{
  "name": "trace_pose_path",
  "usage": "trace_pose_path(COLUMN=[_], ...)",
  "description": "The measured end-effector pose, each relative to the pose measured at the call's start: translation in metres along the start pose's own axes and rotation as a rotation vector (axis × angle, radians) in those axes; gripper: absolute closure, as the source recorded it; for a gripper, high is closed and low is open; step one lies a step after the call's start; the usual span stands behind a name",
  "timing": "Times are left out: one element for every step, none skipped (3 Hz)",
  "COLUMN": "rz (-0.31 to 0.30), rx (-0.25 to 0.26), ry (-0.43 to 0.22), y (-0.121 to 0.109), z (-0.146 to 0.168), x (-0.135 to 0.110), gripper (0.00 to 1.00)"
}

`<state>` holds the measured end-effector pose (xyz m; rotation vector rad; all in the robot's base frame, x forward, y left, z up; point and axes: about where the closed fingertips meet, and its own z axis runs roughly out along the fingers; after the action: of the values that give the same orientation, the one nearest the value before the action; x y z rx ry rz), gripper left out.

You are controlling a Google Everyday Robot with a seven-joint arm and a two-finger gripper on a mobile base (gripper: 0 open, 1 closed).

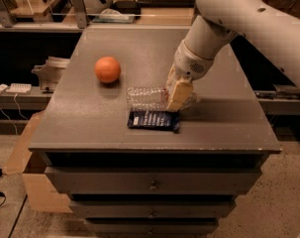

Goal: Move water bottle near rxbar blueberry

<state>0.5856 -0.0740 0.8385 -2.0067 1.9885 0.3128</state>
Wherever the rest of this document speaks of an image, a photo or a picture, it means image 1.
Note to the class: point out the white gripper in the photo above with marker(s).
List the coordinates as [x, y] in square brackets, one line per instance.
[190, 65]

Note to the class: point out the clear plastic water bottle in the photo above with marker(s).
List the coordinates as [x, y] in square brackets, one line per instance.
[156, 99]

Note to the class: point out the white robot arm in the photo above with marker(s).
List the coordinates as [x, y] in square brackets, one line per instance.
[274, 33]

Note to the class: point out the dark blue rxbar wrapper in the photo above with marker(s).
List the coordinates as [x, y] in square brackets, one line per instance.
[154, 120]

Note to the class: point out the orange ball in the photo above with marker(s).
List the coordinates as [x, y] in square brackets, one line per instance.
[107, 69]

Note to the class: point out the black keyboard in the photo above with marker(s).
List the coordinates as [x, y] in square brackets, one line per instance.
[167, 3]

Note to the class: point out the black bowl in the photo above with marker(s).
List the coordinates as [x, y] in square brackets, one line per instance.
[127, 7]

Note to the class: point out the clear plastic bag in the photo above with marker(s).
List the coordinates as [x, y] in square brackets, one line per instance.
[113, 16]

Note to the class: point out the grey drawer cabinet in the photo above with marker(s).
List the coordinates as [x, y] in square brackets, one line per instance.
[127, 166]

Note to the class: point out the white power strip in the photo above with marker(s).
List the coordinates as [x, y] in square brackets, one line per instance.
[19, 88]

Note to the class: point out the cardboard box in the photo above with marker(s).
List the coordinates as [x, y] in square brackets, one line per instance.
[42, 195]

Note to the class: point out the grey metal bracket part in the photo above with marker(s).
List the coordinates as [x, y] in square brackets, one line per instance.
[50, 73]

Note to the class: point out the metal shelf rail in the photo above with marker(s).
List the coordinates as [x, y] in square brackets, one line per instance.
[77, 18]

